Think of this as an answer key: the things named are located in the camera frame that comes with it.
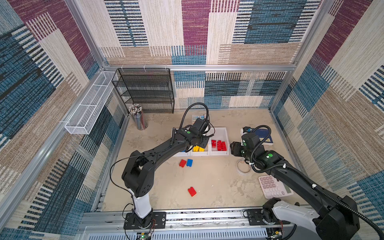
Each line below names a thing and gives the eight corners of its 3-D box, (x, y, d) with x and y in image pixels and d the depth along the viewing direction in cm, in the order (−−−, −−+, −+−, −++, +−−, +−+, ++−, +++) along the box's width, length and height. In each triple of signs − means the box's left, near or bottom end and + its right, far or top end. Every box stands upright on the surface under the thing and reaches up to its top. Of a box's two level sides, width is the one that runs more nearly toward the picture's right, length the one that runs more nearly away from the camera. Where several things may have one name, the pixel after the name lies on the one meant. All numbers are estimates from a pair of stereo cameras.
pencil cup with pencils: (136, 130, 111) (127, 112, 97) (138, 122, 116) (130, 104, 101) (146, 130, 111) (139, 112, 97) (148, 122, 116) (142, 104, 101)
